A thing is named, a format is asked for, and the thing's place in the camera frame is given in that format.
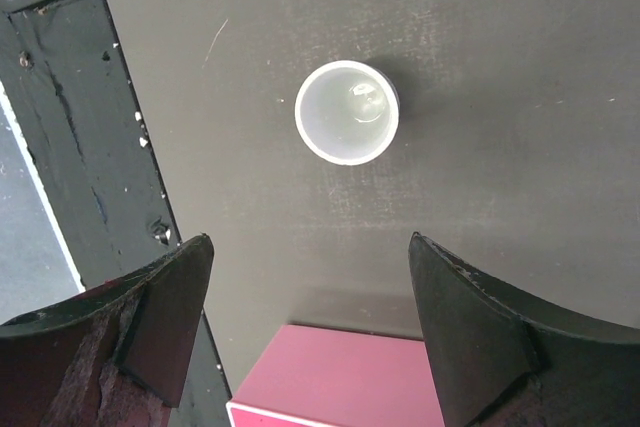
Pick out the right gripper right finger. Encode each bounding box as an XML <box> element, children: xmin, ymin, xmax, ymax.
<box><xmin>408</xmin><ymin>233</ymin><xmax>639</xmax><ymax>426</ymax></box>

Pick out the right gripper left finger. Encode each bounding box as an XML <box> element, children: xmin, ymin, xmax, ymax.
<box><xmin>1</xmin><ymin>234</ymin><xmax>214</xmax><ymax>426</ymax></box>

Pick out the white crucible cup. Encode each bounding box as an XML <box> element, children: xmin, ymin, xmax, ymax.
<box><xmin>294</xmin><ymin>60</ymin><xmax>400</xmax><ymax>166</ymax></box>

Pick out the pink plastic bin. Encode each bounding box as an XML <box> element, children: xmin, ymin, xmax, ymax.
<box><xmin>226</xmin><ymin>325</ymin><xmax>444</xmax><ymax>426</ymax></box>

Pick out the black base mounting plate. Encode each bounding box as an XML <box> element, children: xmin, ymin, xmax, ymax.
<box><xmin>1</xmin><ymin>0</ymin><xmax>230</xmax><ymax>426</ymax></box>

